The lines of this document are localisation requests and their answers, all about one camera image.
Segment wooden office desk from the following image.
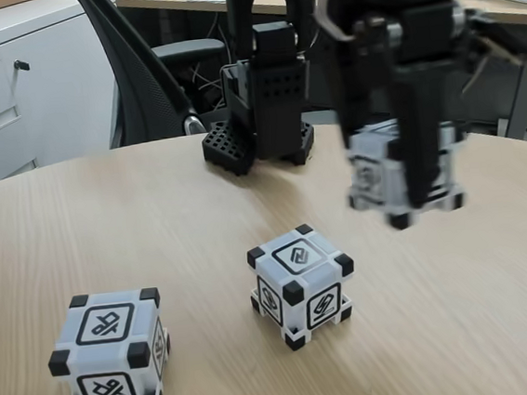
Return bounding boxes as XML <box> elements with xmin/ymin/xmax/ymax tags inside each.
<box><xmin>113</xmin><ymin>0</ymin><xmax>527</xmax><ymax>178</ymax></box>

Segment white cube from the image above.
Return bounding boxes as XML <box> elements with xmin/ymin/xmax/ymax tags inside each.
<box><xmin>244</xmin><ymin>219</ymin><xmax>362</xmax><ymax>354</ymax></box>
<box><xmin>339</xmin><ymin>112</ymin><xmax>477</xmax><ymax>236</ymax></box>
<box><xmin>42</xmin><ymin>284</ymin><xmax>176</xmax><ymax>395</ymax></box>

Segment black mesh office chair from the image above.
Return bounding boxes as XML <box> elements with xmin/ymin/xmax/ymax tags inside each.
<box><xmin>71</xmin><ymin>0</ymin><xmax>235</xmax><ymax>153</ymax></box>

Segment white and red arm cable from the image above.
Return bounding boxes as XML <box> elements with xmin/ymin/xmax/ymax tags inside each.
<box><xmin>312</xmin><ymin>0</ymin><xmax>358</xmax><ymax>45</ymax></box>

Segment white drawer cabinet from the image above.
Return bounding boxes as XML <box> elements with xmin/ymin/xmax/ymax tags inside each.
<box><xmin>0</xmin><ymin>0</ymin><xmax>130</xmax><ymax>191</ymax></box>

